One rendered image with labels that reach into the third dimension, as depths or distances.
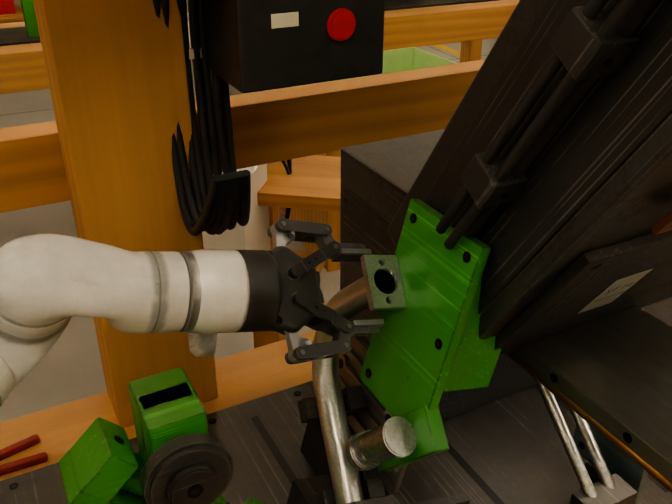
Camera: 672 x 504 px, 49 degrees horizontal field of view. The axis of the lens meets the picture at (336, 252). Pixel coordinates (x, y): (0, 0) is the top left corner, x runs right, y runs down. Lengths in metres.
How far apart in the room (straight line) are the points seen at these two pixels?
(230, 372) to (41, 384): 1.61
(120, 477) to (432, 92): 0.74
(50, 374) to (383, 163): 1.99
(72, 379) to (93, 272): 2.09
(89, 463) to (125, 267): 0.16
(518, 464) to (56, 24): 0.73
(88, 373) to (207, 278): 2.08
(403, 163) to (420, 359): 0.28
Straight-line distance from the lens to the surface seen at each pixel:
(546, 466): 0.99
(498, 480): 0.96
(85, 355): 2.78
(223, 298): 0.63
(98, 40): 0.84
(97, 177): 0.88
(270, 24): 0.78
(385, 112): 1.11
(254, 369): 1.14
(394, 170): 0.88
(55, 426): 1.11
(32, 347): 0.63
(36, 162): 0.96
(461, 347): 0.71
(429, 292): 0.70
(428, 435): 0.71
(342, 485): 0.80
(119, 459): 0.64
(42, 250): 0.59
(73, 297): 0.58
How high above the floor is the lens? 1.57
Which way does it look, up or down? 29 degrees down
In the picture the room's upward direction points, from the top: straight up
